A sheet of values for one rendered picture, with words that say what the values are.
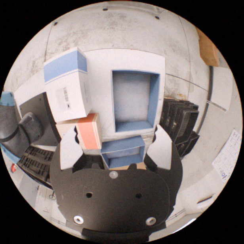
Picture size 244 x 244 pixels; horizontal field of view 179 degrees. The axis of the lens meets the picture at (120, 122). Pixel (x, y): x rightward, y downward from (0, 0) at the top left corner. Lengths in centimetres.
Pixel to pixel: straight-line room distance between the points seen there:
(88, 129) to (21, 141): 30
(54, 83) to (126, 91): 24
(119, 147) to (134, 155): 17
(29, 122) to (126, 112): 43
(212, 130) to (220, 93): 104
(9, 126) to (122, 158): 55
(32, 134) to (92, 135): 29
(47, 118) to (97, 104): 23
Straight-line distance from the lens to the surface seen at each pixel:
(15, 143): 37
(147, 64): 33
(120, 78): 29
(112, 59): 30
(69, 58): 24
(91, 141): 30
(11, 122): 34
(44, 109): 38
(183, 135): 112
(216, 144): 276
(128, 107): 31
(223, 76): 262
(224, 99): 250
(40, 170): 58
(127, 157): 48
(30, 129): 41
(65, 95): 23
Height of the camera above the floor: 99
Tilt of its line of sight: 60 degrees down
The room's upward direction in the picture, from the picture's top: 165 degrees clockwise
